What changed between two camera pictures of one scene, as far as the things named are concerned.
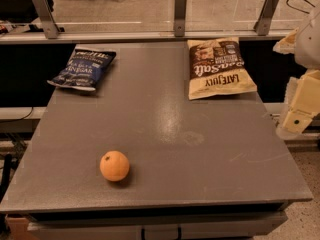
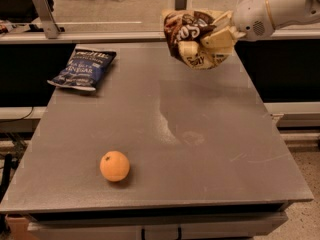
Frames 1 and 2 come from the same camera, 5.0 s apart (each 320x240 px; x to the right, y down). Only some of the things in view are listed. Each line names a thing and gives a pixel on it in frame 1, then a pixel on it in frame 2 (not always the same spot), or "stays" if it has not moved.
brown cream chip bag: x=217 y=68 to x=184 y=31
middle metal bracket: x=180 y=12 stays
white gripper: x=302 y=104 to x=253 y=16
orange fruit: x=114 y=165 stays
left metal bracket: x=46 y=13 stays
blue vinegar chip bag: x=84 y=69 stays
